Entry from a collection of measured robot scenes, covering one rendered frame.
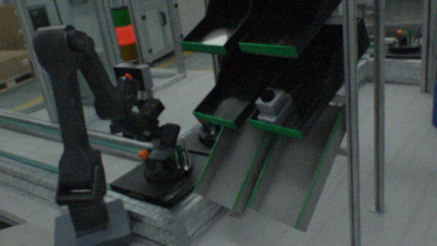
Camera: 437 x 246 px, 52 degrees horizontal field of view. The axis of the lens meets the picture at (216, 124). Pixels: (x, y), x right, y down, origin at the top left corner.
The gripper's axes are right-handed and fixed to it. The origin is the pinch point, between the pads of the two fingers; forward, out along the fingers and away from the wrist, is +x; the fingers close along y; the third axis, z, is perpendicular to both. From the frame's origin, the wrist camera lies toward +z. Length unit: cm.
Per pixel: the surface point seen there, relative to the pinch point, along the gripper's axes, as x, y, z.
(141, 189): -0.8, 0.5, -15.2
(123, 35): -10.7, 17.4, 25.6
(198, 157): 14.4, -2.7, -1.3
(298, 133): -16, -48, 3
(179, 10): 362, 396, 272
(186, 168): 6.2, -6.7, -6.2
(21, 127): 15, 94, -4
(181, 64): 82, 82, 58
